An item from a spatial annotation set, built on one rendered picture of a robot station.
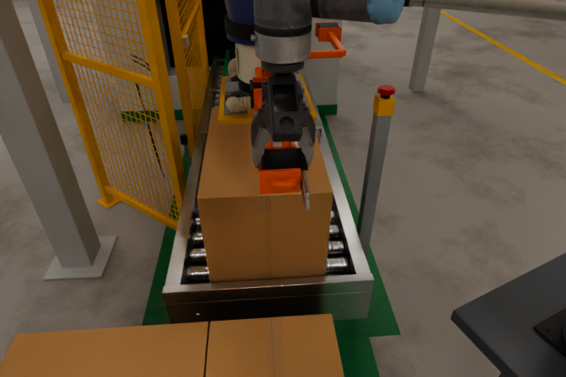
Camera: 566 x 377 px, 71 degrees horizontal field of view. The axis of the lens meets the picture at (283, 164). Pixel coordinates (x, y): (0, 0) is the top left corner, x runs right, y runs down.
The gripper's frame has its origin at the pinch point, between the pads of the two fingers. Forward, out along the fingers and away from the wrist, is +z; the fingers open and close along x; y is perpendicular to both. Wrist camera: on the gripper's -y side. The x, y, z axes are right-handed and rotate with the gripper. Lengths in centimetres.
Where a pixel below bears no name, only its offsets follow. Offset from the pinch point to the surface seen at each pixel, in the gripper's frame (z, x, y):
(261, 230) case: 45, 4, 29
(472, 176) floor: 126, -149, 158
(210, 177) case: 31, 20, 39
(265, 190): 1.9, 3.5, -5.2
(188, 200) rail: 67, 35, 72
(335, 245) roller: 71, -24, 46
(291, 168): -2.2, -1.2, -4.5
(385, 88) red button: 22, -47, 82
